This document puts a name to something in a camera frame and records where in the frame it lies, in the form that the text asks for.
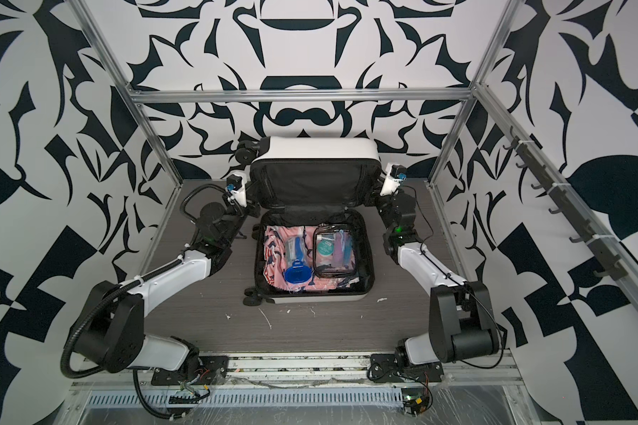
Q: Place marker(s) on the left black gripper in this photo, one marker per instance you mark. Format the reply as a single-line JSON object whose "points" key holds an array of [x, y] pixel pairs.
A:
{"points": [[252, 209]]}

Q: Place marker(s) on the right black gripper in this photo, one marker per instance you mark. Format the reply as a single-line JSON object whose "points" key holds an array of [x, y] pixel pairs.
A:
{"points": [[378, 198]]}

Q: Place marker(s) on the pink patterned shorts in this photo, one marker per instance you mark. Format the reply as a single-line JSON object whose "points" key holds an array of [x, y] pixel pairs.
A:
{"points": [[309, 258]]}

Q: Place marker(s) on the clear toiletry pouch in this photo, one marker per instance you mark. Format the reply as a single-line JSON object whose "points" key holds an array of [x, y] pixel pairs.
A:
{"points": [[333, 251]]}

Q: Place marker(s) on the black suitcase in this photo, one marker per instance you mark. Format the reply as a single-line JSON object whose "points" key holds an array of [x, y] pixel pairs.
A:
{"points": [[306, 185]]}

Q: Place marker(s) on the blue lid plastic jar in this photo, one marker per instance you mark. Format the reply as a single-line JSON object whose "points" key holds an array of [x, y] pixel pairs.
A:
{"points": [[297, 266]]}

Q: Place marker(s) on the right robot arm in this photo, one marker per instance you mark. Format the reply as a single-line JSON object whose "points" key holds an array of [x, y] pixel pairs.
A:
{"points": [[461, 323]]}

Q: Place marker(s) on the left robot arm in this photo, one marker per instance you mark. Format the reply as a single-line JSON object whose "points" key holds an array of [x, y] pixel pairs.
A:
{"points": [[109, 334]]}

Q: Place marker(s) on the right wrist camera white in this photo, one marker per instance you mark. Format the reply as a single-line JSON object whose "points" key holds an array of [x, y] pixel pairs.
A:
{"points": [[395, 174]]}

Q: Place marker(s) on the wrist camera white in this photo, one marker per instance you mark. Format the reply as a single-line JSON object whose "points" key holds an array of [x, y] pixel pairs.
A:
{"points": [[395, 174], [235, 188]]}

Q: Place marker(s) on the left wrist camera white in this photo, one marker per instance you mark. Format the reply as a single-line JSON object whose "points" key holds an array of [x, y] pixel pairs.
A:
{"points": [[235, 188]]}

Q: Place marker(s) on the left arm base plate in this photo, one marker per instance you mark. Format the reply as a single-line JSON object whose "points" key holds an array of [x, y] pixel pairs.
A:
{"points": [[204, 370]]}

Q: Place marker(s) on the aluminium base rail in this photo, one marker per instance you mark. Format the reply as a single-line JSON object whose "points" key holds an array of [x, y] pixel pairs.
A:
{"points": [[314, 369]]}

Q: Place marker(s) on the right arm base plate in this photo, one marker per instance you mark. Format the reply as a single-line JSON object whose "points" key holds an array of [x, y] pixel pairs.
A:
{"points": [[394, 369]]}

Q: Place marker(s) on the white slotted cable duct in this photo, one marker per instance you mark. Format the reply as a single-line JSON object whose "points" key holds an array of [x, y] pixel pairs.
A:
{"points": [[295, 397]]}

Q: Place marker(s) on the wall hook rack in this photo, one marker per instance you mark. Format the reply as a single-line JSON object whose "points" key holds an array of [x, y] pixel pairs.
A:
{"points": [[569, 204]]}

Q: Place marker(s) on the aluminium cage frame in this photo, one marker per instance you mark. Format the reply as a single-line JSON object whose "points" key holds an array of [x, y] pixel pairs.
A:
{"points": [[479, 92]]}

